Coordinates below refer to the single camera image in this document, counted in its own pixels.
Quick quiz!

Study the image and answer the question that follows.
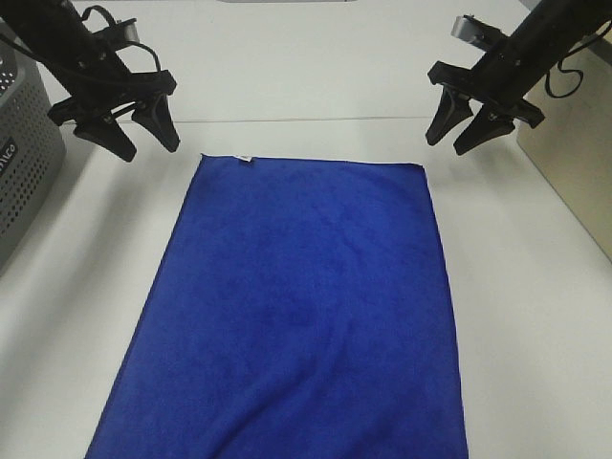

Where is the beige bin with grey rim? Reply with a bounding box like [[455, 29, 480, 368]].
[[517, 38, 611, 256]]

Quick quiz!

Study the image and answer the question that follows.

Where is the blue microfibre towel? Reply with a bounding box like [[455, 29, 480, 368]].
[[86, 156, 469, 458]]

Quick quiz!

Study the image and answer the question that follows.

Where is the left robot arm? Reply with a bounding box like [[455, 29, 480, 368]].
[[1, 1, 180, 163]]

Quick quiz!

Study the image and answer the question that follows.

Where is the grey perforated plastic basket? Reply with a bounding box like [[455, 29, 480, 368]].
[[1, 43, 66, 266]]

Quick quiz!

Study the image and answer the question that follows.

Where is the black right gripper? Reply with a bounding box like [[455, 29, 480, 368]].
[[426, 42, 545, 155]]

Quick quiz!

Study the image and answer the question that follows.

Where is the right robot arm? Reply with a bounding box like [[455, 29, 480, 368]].
[[426, 1, 611, 155]]

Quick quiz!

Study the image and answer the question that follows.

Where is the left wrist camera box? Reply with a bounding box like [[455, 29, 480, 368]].
[[107, 18, 140, 51]]

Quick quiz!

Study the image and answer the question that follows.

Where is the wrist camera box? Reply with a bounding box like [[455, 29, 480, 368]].
[[450, 15, 507, 52], [107, 18, 140, 51]]

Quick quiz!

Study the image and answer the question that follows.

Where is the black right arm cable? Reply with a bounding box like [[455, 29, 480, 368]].
[[542, 28, 612, 100]]

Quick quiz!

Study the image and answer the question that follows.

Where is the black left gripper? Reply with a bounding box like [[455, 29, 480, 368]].
[[47, 33, 180, 163]]

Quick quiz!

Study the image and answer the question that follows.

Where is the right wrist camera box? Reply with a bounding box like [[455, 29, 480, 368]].
[[450, 15, 507, 52]]

